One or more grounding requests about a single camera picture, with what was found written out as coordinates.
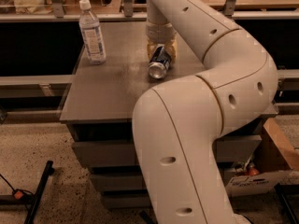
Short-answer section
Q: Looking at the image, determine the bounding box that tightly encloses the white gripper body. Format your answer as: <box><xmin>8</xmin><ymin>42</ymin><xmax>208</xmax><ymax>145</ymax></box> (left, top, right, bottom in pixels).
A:
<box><xmin>146</xmin><ymin>21</ymin><xmax>176</xmax><ymax>44</ymax></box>

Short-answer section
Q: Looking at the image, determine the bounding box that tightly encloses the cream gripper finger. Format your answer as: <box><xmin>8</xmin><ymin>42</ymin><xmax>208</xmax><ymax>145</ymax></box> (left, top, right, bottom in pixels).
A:
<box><xmin>147</xmin><ymin>40</ymin><xmax>159</xmax><ymax>60</ymax></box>
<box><xmin>164</xmin><ymin>38</ymin><xmax>178</xmax><ymax>62</ymax></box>

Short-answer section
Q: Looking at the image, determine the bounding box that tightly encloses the blue pepsi can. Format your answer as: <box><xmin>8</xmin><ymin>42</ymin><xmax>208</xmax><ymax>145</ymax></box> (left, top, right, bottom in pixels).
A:
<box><xmin>148</xmin><ymin>46</ymin><xmax>172</xmax><ymax>79</ymax></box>

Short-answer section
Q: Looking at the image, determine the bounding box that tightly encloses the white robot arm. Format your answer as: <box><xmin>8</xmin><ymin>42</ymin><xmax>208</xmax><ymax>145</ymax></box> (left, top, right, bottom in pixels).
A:
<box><xmin>133</xmin><ymin>0</ymin><xmax>278</xmax><ymax>224</ymax></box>

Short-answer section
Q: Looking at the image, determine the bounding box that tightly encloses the clear plastic water bottle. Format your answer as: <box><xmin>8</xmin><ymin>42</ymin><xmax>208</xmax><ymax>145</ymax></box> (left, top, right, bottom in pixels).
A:
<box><xmin>79</xmin><ymin>0</ymin><xmax>107</xmax><ymax>64</ymax></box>

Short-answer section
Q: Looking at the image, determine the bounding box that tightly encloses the grey drawer cabinet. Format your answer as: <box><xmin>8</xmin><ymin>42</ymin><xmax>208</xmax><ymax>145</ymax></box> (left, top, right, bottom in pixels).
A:
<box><xmin>59</xmin><ymin>20</ymin><xmax>279</xmax><ymax>210</ymax></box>

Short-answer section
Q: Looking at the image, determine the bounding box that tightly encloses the top grey drawer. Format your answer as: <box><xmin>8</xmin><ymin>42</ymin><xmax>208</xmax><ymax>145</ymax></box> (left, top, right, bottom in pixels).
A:
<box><xmin>72</xmin><ymin>135</ymin><xmax>262</xmax><ymax>167</ymax></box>

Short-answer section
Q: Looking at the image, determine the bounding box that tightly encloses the cardboard box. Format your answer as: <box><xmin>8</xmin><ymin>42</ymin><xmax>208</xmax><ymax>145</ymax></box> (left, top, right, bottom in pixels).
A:
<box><xmin>225</xmin><ymin>119</ymin><xmax>299</xmax><ymax>197</ymax></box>

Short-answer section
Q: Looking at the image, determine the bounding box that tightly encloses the orange bottle in box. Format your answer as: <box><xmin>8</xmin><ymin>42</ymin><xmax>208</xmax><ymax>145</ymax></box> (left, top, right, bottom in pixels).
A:
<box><xmin>247</xmin><ymin>162</ymin><xmax>260</xmax><ymax>176</ymax></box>

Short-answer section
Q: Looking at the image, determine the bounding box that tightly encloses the bottom grey drawer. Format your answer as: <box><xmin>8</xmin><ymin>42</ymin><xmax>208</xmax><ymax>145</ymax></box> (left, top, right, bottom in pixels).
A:
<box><xmin>101</xmin><ymin>193</ymin><xmax>151</xmax><ymax>209</ymax></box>

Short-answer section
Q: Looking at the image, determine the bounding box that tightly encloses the black stand leg right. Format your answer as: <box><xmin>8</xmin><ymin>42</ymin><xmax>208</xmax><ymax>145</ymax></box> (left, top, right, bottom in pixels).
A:
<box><xmin>275</xmin><ymin>184</ymin><xmax>299</xmax><ymax>224</ymax></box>

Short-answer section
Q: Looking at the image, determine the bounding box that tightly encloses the black stand leg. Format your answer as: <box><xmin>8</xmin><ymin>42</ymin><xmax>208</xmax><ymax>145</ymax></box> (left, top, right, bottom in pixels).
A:
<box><xmin>275</xmin><ymin>184</ymin><xmax>299</xmax><ymax>224</ymax></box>
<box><xmin>0</xmin><ymin>161</ymin><xmax>55</xmax><ymax>224</ymax></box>

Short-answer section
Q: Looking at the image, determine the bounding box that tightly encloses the black stand leg left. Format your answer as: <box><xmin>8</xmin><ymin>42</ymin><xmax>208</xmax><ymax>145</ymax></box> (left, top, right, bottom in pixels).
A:
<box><xmin>0</xmin><ymin>161</ymin><xmax>55</xmax><ymax>224</ymax></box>

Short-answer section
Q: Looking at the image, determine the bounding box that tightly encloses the metal railing frame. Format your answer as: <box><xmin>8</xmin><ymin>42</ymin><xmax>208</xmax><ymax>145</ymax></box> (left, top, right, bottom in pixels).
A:
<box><xmin>0</xmin><ymin>0</ymin><xmax>299</xmax><ymax>21</ymax></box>

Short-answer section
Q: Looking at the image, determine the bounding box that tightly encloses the orange cable clip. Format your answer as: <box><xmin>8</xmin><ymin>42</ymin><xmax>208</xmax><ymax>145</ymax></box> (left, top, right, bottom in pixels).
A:
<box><xmin>12</xmin><ymin>189</ymin><xmax>24</xmax><ymax>200</ymax></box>

